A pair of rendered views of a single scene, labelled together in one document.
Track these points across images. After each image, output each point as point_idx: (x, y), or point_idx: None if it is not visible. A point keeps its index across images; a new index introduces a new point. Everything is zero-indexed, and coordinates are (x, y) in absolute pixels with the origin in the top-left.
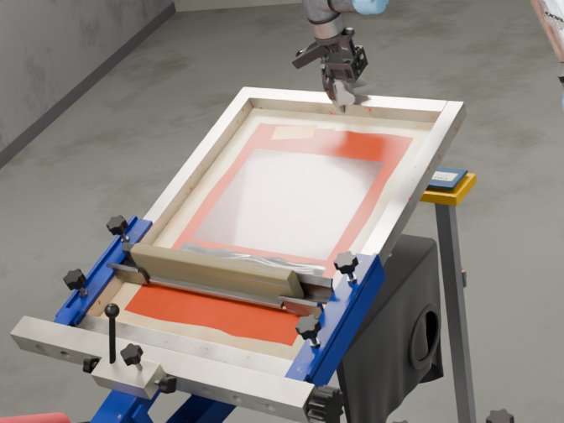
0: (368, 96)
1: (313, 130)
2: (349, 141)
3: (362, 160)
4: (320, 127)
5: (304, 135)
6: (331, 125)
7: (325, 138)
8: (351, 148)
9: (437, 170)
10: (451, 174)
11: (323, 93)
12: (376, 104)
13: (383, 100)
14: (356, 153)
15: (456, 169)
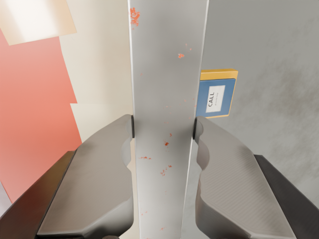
0: (182, 193)
1: (43, 30)
2: (47, 158)
3: (8, 202)
4: (64, 50)
5: (4, 3)
6: (88, 87)
7: (27, 92)
8: (29, 169)
9: (226, 89)
10: (219, 105)
11: (197, 19)
12: (146, 220)
13: (165, 228)
14: (20, 183)
15: (228, 106)
